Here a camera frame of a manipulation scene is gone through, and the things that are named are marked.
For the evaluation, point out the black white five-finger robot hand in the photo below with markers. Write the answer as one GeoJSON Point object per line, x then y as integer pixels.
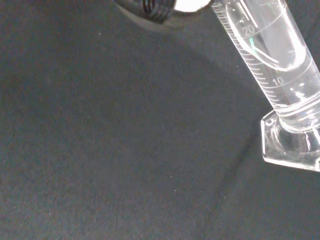
{"type": "Point", "coordinates": [155, 15]}

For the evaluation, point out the black cloth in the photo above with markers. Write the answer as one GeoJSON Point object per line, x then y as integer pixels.
{"type": "Point", "coordinates": [112, 137]}

